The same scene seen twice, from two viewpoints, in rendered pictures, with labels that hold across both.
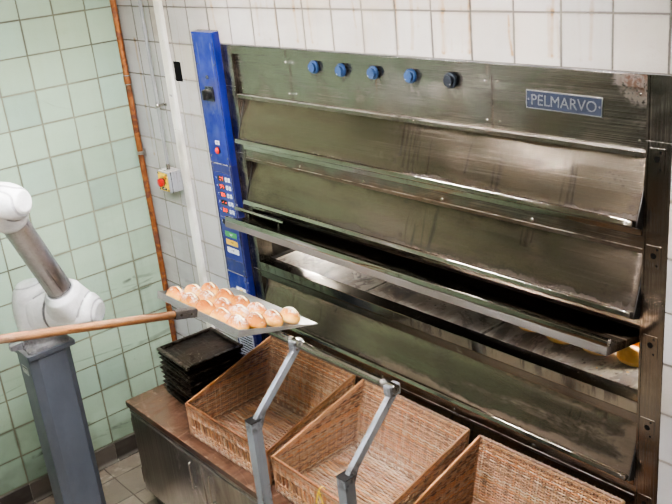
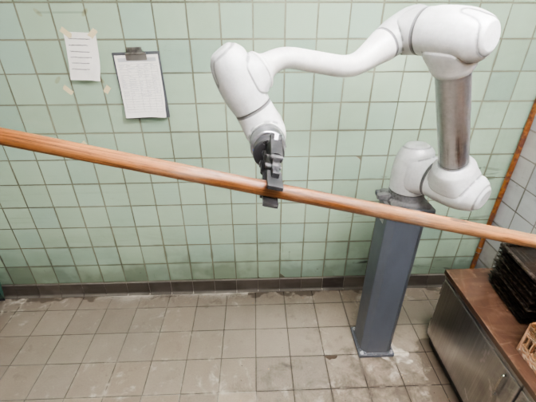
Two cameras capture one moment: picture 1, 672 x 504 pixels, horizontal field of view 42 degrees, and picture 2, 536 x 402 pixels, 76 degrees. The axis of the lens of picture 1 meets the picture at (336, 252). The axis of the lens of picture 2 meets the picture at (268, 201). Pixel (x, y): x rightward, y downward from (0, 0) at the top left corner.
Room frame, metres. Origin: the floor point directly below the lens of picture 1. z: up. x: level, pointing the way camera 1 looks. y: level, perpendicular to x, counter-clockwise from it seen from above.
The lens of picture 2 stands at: (1.84, 0.95, 1.78)
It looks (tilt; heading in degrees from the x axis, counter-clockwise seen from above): 30 degrees down; 37
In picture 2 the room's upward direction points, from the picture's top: straight up
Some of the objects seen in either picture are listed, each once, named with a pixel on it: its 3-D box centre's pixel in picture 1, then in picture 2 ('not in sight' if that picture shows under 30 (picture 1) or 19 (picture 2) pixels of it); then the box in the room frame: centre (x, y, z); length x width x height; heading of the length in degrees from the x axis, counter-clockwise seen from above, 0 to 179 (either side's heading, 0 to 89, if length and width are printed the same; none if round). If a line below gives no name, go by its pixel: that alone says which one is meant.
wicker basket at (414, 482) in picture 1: (369, 460); not in sight; (2.63, -0.04, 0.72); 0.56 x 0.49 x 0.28; 38
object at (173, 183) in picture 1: (169, 179); not in sight; (3.95, 0.74, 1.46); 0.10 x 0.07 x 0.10; 39
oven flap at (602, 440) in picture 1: (412, 356); not in sight; (2.81, -0.24, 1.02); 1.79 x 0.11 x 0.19; 39
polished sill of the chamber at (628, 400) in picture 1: (414, 318); not in sight; (2.83, -0.26, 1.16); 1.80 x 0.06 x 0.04; 39
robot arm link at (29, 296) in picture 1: (34, 305); (414, 167); (3.30, 1.25, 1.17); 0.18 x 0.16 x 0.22; 70
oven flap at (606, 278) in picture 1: (403, 221); not in sight; (2.81, -0.24, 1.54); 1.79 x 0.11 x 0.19; 39
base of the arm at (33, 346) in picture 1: (35, 337); (401, 194); (3.29, 1.28, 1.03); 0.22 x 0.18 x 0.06; 129
